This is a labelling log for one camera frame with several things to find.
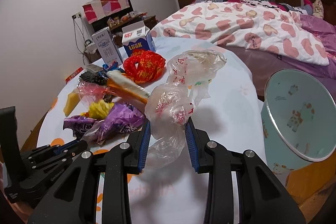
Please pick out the pink plastic bag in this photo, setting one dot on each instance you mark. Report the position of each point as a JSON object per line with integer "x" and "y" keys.
{"x": 90, "y": 92}

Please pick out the blue Look milk carton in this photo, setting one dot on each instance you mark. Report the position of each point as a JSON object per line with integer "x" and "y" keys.
{"x": 137, "y": 38}

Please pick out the black scouring pad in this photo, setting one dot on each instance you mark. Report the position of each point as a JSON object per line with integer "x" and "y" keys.
{"x": 98, "y": 78}

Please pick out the yellow plastic bag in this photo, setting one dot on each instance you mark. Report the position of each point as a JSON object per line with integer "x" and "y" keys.
{"x": 98, "y": 110}

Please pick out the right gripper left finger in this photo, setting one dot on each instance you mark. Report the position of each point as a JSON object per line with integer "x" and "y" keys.
{"x": 73, "y": 198}

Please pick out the purple bed cover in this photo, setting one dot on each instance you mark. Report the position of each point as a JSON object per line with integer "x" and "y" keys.
{"x": 308, "y": 46}

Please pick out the wooden tv cabinet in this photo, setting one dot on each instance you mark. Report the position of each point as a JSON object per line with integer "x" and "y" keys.
{"x": 135, "y": 39}

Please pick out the small flat packet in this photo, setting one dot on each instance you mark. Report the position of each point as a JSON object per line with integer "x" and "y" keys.
{"x": 94, "y": 68}

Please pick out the light blue trash bin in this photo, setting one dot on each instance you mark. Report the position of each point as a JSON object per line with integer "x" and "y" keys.
{"x": 298, "y": 121}

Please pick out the television with patchwork cover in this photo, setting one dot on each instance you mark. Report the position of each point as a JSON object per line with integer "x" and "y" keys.
{"x": 100, "y": 9}

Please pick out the clear plastic bag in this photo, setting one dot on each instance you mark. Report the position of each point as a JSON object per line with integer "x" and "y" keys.
{"x": 171, "y": 104}

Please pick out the blue snack wrapper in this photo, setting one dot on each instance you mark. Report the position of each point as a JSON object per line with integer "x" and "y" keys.
{"x": 112, "y": 67}

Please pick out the orange white snack wrapper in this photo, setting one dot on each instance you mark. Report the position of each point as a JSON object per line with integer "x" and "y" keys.
{"x": 125, "y": 87}

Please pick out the heart print white quilt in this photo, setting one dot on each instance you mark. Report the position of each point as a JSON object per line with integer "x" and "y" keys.
{"x": 224, "y": 24}

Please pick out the red foil gift bag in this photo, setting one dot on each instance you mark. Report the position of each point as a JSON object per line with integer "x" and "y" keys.
{"x": 145, "y": 67}

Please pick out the white fruit print tablecloth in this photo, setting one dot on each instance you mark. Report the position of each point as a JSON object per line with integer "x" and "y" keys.
{"x": 169, "y": 190}

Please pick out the wooden bed headboard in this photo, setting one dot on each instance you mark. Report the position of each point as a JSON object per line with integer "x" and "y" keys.
{"x": 329, "y": 10}

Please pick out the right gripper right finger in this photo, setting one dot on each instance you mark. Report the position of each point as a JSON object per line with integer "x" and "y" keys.
{"x": 262, "y": 198}

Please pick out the floral pillow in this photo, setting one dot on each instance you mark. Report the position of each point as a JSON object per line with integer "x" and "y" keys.
{"x": 318, "y": 10}

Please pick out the yellow sponge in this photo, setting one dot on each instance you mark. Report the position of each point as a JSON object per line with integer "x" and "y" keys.
{"x": 72, "y": 101}

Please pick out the purple plastic bag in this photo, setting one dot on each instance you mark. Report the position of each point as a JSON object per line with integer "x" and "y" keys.
{"x": 122, "y": 119}

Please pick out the wall power socket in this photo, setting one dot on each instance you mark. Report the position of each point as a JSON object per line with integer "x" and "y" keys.
{"x": 77, "y": 15}

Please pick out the tall white milk carton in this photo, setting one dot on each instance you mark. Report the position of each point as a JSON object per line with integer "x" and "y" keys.
{"x": 108, "y": 50}

